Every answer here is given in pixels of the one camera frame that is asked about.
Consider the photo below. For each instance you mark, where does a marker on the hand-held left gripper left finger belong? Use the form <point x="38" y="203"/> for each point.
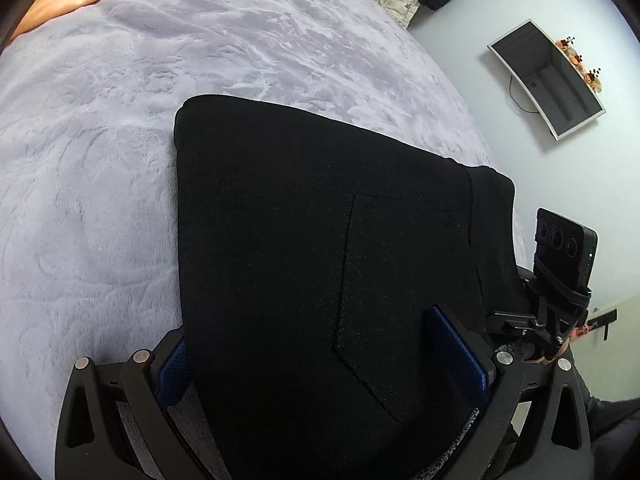
<point x="175" y="375"/>

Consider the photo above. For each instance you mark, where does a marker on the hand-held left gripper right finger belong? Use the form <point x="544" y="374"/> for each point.
<point x="457" y="355"/>

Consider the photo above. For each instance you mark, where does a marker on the black pants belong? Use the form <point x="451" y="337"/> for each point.
<point x="320" y="285"/>

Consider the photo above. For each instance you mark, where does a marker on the grey floral bed sheet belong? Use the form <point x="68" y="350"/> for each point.
<point x="190" y="435"/>

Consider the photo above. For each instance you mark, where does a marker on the person's grey trouser leg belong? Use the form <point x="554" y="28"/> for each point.
<point x="612" y="430"/>

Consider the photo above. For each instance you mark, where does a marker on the artificial flower decoration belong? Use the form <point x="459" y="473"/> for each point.
<point x="582" y="62"/>

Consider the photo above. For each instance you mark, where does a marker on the lavender plush blanket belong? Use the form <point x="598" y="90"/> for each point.
<point x="125" y="160"/>

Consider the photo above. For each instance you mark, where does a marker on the black wall bracket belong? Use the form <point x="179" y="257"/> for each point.
<point x="604" y="321"/>

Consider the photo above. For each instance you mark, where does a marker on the wall-mounted flat screen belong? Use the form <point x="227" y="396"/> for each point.
<point x="550" y="77"/>

